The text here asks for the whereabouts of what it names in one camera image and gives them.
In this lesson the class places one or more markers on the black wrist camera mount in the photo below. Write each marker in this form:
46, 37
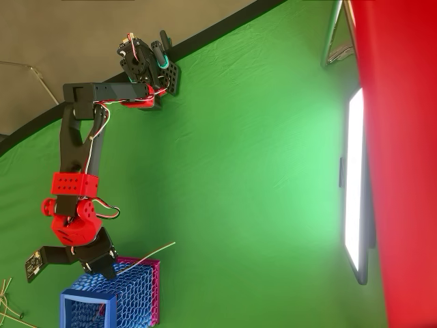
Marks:
54, 255

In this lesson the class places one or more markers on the red smooth panel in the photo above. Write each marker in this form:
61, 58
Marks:
403, 153

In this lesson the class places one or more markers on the thin white wire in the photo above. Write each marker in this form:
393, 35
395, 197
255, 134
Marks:
150, 254

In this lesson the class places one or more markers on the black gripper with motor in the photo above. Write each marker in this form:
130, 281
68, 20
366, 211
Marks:
101, 254

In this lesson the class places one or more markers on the blue and pink mesh basket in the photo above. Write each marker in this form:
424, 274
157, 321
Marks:
133, 294

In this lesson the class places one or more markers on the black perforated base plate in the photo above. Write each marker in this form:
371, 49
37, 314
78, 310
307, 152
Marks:
172, 77

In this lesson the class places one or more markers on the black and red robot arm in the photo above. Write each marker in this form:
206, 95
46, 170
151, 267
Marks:
70, 150

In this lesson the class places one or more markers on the chrome tube stand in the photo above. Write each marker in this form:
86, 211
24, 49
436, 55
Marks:
330, 34

